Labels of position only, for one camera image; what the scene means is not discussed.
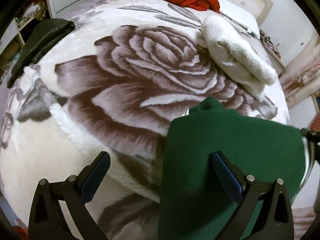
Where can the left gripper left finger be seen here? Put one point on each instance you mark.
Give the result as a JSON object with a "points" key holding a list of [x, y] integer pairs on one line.
{"points": [[47, 221]]}

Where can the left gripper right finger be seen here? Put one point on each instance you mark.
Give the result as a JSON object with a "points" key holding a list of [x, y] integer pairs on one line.
{"points": [[274, 220]]}

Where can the green white varsity jacket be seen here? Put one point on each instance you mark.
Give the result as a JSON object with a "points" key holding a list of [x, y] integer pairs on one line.
{"points": [[200, 149]]}

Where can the pink floral curtain left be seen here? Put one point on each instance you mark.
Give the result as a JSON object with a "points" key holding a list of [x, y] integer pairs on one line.
{"points": [[301, 76]]}

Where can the white bedside table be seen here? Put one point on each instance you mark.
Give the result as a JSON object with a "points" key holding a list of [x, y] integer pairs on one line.
{"points": [[273, 55]]}

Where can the folded white fleece blanket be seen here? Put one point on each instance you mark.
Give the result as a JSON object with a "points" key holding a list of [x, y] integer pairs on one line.
{"points": [[239, 54]]}

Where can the white pillow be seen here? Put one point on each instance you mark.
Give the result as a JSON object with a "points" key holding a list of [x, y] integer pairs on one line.
{"points": [[240, 16]]}

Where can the floral plush bed blanket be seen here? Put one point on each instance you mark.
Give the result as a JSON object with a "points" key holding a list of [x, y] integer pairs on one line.
{"points": [[114, 84]]}

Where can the white drawer shelf unit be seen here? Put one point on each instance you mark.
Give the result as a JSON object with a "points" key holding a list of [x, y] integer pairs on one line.
{"points": [[17, 34]]}

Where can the black garment on bed edge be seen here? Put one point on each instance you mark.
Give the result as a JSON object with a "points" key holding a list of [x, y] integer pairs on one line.
{"points": [[44, 37]]}

